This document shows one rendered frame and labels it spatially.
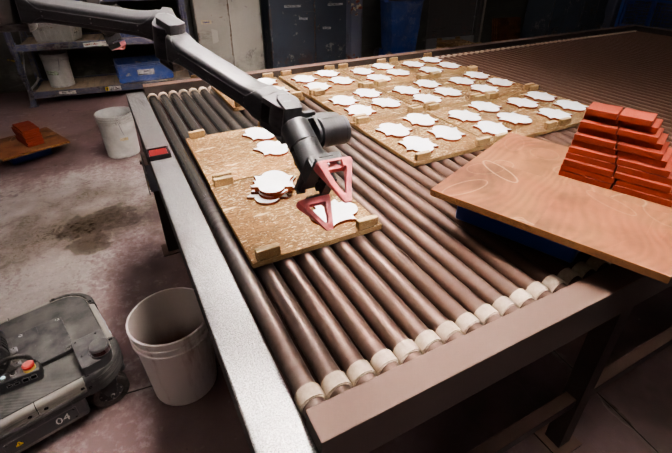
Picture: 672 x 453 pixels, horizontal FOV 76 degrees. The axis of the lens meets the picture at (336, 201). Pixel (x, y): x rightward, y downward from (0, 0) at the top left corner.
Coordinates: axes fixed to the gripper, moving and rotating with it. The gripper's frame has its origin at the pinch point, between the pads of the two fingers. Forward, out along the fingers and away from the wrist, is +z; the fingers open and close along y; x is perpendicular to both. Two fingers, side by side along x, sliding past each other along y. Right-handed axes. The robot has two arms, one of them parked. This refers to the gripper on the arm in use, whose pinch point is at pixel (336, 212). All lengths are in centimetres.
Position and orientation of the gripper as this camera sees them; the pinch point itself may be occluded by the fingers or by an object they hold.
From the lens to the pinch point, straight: 74.7
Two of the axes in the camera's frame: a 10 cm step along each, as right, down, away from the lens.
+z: 4.1, 8.3, -3.9
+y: -3.2, 5.3, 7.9
